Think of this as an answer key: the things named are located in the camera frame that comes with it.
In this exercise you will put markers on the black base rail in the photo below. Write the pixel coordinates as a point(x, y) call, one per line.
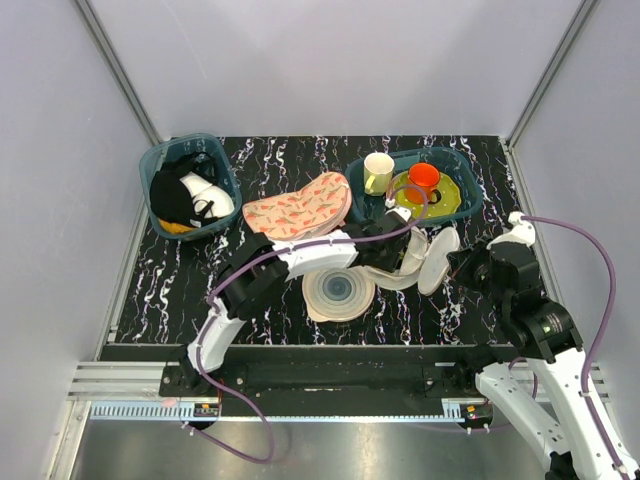
point(320, 381)

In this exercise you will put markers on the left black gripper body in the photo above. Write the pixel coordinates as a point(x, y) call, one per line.
point(389, 256)

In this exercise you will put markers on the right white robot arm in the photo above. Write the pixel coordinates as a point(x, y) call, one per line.
point(576, 441)

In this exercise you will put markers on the white bra in bin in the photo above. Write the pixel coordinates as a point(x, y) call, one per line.
point(209, 203)

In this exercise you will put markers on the orange mug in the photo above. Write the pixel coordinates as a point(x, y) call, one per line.
point(425, 179)

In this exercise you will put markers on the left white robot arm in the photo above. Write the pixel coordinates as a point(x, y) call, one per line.
point(262, 264)

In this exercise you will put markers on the pink plate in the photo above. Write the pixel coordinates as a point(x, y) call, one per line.
point(394, 183)

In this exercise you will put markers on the pale yellow mug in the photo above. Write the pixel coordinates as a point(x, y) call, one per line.
point(378, 173)

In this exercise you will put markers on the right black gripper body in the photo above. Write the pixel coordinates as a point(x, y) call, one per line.
point(477, 272)

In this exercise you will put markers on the black garment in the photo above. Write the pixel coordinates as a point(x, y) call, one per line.
point(169, 198)

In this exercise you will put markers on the green polka dot plate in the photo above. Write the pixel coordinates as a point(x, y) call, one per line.
point(448, 205)

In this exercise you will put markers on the white mesh laundry bag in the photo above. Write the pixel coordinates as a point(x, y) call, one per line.
point(424, 264)

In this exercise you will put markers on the yellow garment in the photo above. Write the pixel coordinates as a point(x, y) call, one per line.
point(175, 228)

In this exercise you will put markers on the pink floral laundry bag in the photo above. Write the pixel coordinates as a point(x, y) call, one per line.
point(315, 210)

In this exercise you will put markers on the swirl pattern ceramic plate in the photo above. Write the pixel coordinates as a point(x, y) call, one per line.
point(337, 295)

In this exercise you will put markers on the left teal plastic bin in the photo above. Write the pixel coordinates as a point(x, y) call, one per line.
point(153, 159)

